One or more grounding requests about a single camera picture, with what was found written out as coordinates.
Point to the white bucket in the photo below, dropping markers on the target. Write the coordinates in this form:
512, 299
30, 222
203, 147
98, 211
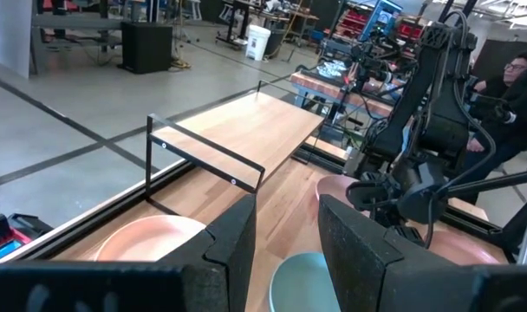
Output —
258, 43

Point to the red and black tool case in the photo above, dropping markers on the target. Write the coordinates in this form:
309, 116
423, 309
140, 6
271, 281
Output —
3, 242

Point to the grey metal workbench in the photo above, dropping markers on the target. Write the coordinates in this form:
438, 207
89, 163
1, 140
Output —
73, 21

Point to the black bin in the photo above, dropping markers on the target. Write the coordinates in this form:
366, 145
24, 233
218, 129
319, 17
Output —
274, 43

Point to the background black robot arm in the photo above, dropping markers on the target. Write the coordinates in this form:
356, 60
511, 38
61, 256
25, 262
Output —
367, 65

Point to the peach plate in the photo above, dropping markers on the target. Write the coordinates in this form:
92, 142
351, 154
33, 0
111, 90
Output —
146, 238

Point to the black cabinet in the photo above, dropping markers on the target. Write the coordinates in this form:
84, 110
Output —
146, 47

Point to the black frame strut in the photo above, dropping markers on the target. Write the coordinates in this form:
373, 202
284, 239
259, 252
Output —
506, 180

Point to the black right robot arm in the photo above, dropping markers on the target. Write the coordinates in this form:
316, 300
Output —
441, 130

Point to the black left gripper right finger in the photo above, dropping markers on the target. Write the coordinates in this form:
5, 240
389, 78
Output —
359, 268

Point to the wooden table with blue frame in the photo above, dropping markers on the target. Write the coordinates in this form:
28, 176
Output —
324, 84

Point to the wooden shelf with black frame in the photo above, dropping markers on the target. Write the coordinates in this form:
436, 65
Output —
246, 130

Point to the person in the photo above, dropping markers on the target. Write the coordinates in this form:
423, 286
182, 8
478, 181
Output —
515, 73

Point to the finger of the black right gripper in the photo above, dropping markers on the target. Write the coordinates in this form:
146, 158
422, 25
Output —
414, 236
398, 232

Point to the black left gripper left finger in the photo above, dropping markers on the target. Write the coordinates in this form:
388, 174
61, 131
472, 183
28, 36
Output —
220, 260

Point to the pink plate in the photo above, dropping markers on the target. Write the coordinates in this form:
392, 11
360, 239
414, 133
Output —
463, 249

